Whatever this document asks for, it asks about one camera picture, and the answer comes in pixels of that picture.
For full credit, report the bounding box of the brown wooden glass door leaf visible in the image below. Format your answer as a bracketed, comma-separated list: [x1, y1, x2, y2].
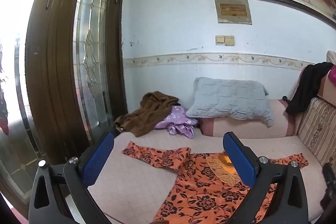
[0, 0, 53, 205]
[25, 0, 129, 159]

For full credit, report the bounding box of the orange black floral garment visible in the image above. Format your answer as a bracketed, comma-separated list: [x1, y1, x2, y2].
[121, 141, 310, 224]

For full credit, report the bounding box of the framed wall plaque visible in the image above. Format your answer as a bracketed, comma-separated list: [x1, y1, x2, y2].
[214, 0, 252, 24]

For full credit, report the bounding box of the pink backrest cushion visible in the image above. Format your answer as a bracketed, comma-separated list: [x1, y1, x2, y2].
[316, 64, 336, 104]

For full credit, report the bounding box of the striped floral backrest cushion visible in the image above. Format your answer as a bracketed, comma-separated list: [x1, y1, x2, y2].
[298, 97, 336, 164]

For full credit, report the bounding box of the brown garment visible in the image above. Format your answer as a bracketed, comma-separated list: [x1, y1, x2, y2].
[114, 91, 180, 137]

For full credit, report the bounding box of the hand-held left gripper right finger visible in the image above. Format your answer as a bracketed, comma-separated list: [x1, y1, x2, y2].
[223, 131, 310, 224]

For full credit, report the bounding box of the pink maroon bolster pillow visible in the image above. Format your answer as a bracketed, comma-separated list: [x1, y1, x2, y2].
[200, 99, 301, 139]

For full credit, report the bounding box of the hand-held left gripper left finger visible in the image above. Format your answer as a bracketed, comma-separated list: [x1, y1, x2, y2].
[28, 132, 115, 224]

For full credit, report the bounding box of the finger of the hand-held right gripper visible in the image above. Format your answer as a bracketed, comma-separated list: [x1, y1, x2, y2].
[320, 162, 336, 214]

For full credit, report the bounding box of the grey quilted pillow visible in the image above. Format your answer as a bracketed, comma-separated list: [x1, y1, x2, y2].
[186, 77, 274, 127]

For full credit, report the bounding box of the purple floral garment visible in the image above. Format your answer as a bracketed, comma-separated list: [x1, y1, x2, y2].
[154, 105, 198, 138]

